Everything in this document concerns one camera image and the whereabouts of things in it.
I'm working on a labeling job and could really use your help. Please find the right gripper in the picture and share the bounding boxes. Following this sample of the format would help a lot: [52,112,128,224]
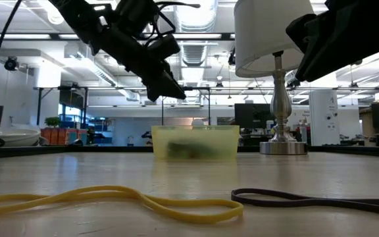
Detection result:
[286,0,379,82]

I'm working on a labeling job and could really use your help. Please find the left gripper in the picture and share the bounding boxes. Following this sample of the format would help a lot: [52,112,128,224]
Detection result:
[90,0,187,103]

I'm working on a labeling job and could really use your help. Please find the thin black rubber band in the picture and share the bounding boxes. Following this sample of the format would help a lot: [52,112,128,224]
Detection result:
[231,188,379,219]

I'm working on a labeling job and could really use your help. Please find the long yellow rubber band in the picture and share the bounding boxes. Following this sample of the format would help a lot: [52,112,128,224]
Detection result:
[0,185,244,225]

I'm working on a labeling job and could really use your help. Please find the yellow translucent plastic bin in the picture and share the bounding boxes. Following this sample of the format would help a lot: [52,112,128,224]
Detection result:
[151,124,240,161]

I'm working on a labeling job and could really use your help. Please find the silver lamp with white shade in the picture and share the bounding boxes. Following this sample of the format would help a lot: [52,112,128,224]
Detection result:
[234,0,315,155]

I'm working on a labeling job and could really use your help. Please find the white cabinet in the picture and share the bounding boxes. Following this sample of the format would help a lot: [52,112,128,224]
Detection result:
[309,89,341,147]

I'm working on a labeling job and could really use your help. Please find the orange box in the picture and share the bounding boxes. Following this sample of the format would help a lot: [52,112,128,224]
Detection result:
[39,127,88,146]

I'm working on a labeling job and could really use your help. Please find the green potted plant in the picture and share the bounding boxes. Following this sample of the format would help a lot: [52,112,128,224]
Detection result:
[43,116,63,129]

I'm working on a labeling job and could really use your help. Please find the white bowl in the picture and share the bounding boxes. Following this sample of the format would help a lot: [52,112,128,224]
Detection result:
[0,127,42,147]

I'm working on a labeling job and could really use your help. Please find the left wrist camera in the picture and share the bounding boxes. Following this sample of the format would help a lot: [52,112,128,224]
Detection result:
[147,34,181,61]

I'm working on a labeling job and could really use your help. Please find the silver ceiling duct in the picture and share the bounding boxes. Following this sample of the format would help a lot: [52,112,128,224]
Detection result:
[173,0,219,33]

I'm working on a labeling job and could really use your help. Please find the black left camera cable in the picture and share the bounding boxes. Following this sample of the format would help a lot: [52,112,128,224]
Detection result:
[143,1,201,47]

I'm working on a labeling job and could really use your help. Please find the black metal stand frame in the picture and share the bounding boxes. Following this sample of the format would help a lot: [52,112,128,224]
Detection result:
[36,86,89,130]

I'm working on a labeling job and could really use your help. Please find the black aluminium table frame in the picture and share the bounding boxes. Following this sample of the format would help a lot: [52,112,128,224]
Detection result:
[0,144,379,161]

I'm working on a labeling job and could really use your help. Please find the black hanging cable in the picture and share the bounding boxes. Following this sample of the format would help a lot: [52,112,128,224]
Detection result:
[0,0,23,99]

